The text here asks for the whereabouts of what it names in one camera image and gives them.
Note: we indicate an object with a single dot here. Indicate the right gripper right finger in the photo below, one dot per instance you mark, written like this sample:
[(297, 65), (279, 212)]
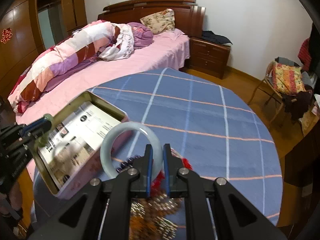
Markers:
[(175, 173)]

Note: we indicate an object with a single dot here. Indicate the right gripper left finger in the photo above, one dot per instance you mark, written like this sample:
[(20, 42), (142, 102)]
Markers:
[(141, 186)]

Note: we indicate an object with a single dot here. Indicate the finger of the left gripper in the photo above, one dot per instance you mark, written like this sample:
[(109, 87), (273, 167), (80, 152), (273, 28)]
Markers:
[(30, 128)]

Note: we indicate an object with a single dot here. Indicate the red tassel ornament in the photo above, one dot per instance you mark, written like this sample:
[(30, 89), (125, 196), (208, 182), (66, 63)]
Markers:
[(156, 183)]

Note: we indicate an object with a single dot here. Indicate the pale jade bangle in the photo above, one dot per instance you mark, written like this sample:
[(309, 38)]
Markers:
[(105, 149)]

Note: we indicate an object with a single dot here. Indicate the pink metal tin box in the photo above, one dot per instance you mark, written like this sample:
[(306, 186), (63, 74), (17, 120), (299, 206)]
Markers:
[(93, 165)]

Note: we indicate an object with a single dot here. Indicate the wooden nightstand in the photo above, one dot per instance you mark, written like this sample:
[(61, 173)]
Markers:
[(208, 57)]

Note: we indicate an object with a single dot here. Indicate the patchwork pink quilt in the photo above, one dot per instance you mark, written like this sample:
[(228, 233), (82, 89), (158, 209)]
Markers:
[(106, 40)]

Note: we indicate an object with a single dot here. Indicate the wooden wardrobe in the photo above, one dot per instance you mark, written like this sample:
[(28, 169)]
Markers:
[(21, 40)]

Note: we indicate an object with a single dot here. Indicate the wooden chair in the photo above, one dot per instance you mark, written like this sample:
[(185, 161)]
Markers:
[(296, 105)]

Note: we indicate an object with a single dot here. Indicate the purple garment on bed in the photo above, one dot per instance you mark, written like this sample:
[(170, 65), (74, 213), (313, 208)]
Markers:
[(143, 36)]

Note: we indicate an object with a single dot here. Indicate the dark clothes on nightstand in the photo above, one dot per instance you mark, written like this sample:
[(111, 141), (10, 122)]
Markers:
[(214, 38)]

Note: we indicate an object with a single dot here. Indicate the floral pillow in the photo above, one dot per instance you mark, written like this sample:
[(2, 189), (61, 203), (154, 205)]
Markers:
[(160, 22)]

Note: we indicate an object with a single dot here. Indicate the wooden bed pink sheet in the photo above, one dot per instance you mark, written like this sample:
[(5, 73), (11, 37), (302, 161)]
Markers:
[(168, 50)]

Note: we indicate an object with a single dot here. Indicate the colourful chair cushion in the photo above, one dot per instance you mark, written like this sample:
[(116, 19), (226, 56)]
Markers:
[(287, 79)]

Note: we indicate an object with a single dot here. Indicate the hanging dark coats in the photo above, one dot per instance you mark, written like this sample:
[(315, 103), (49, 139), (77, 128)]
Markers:
[(309, 52)]

